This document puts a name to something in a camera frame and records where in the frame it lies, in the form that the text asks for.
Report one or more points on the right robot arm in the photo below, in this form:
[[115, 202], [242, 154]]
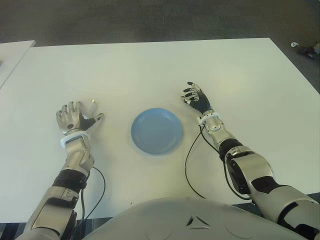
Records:
[[252, 165]]

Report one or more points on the small white floor object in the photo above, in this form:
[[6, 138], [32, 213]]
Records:
[[294, 44]]

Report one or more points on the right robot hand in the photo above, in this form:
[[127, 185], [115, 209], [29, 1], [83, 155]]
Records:
[[201, 102]]

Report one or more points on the white charger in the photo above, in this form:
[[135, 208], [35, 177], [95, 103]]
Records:
[[89, 108]]

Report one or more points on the grey robot torso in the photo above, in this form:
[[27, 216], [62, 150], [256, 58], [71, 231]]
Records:
[[175, 220]]

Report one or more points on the blue plate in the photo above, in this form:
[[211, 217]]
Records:
[[157, 131]]

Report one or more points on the white side table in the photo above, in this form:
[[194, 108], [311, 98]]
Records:
[[12, 56]]

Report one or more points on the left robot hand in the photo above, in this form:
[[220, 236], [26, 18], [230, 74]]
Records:
[[70, 117]]

